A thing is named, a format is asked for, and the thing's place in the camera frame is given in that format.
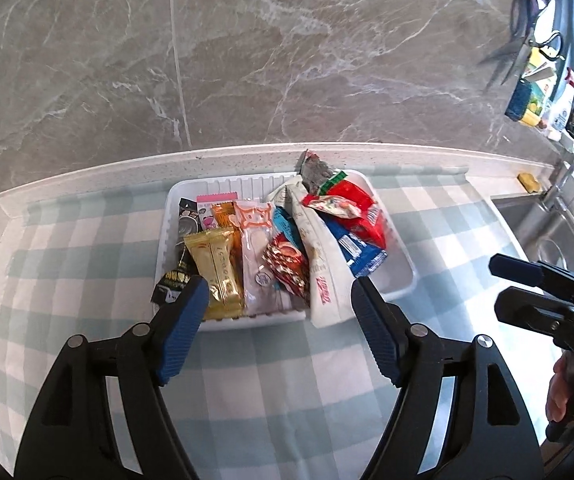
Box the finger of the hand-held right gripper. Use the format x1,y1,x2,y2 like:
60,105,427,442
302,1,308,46
490,254,574,301
494,287,574,341

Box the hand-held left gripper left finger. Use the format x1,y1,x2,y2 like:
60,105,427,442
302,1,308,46
14,275,210,480

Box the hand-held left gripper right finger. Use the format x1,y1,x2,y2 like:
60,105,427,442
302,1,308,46
351,276,540,480

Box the black snack packet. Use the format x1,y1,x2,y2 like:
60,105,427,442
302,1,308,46
151,197,203,306

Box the white plastic tray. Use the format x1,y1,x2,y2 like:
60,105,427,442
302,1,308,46
151,170,417,332

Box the gold snack packet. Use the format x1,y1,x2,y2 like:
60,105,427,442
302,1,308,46
183,226,246,321

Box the dark blue snack packet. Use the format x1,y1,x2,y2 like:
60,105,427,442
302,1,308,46
324,215,388,279

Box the long white red snack packet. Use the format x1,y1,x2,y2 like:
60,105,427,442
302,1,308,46
267,175,355,329

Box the translucent orange print snack packet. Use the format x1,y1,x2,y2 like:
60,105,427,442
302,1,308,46
234,199,280,317

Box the small red patterned snack packet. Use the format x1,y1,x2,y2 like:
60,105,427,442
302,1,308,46
262,234,310,295

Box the pink cartoon snack packet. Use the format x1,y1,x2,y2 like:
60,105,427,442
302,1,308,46
196,192,238,233

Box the strawberry print candy packet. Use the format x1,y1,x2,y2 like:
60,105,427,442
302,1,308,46
301,194,360,220

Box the light blue snack packet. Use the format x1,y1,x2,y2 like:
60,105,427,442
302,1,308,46
272,206,310,301

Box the large red snack packet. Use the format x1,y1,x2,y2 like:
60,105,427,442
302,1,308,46
312,180,388,250

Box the green edged clear nut packet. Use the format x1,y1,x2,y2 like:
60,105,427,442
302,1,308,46
295,150,348,196

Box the steel bowl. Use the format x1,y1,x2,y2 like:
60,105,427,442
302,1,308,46
536,239,574,271

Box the steel sink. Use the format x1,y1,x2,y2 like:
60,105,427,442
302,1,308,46
490,195,574,281

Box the yellow sponge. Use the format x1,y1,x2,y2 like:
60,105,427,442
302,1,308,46
517,172,543,195

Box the green white checkered tablecloth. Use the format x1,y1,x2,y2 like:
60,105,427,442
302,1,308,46
0,162,555,480

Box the green yellow package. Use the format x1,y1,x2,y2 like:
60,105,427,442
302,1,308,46
520,47,555,128

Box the blue scrub sponge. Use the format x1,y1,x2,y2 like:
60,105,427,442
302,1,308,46
504,80,533,121

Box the white spray bottle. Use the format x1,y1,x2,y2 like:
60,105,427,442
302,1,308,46
550,67,574,133

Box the hanging scissors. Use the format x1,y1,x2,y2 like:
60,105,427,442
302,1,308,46
477,0,565,93

